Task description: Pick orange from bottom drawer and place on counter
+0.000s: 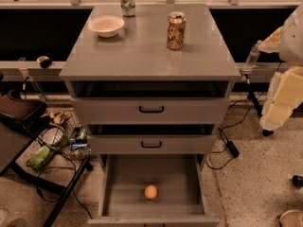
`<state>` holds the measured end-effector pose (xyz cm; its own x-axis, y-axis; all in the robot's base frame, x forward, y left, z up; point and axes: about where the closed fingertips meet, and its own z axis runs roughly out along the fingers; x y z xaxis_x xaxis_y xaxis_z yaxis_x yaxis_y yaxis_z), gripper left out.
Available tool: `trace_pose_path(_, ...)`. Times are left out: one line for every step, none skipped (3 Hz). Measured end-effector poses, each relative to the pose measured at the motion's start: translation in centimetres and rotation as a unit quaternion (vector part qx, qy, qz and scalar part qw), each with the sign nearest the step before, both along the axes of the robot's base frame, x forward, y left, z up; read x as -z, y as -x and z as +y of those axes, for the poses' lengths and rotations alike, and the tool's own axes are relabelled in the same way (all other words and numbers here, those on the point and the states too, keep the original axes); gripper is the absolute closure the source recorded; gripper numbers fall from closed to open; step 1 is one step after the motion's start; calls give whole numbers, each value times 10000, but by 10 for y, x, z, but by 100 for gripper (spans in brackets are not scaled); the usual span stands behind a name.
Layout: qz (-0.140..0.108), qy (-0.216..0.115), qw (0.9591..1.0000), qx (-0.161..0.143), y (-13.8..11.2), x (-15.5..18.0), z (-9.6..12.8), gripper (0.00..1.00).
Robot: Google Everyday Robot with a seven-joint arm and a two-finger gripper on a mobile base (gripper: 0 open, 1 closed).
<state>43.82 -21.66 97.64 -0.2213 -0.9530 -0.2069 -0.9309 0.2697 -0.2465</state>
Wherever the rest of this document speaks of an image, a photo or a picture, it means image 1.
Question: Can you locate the middle grey drawer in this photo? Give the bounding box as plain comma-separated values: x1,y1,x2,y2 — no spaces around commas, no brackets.
89,124,217,154

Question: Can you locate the bottom grey open drawer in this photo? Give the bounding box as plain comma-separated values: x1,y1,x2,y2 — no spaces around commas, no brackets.
88,155,219,227

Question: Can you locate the clear plastic water bottle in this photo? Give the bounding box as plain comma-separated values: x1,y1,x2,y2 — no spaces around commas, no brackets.
242,40,261,75

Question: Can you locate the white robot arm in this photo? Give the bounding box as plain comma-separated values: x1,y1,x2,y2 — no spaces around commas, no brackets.
258,4,303,131

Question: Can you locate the green white can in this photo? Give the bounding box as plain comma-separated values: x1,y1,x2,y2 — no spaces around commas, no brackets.
120,0,135,17

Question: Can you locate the white bowl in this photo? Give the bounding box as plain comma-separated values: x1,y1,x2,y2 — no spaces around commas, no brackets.
88,15,125,38

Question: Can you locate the white round container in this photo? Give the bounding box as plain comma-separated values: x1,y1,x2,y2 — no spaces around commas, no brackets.
43,128,63,146

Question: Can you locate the shoe at right edge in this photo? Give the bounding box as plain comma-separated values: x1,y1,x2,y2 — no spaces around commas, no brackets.
279,210,303,227

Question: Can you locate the orange soda can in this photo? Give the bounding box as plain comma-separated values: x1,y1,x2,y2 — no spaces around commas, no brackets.
167,11,187,50

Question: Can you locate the grey drawer cabinet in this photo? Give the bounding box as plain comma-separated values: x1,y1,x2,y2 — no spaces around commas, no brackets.
59,3,241,156

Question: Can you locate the top grey drawer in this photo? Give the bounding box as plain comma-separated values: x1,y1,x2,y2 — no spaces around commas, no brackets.
71,81,229,124

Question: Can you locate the blue small can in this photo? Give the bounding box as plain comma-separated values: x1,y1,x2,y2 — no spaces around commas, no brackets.
70,143,88,150

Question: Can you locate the black power adapter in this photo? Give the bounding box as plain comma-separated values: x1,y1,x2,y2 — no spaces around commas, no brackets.
226,141,240,158

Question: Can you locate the black stand leg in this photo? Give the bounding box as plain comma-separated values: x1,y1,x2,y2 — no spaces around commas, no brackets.
244,74,274,136

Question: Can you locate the orange fruit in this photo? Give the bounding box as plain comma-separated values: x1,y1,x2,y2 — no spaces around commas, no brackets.
144,184,158,200

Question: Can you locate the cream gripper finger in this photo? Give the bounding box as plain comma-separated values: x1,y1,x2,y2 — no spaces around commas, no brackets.
259,66,303,131
258,27,282,53

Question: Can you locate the black side table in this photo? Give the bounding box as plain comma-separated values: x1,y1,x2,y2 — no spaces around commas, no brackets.
0,90,93,227

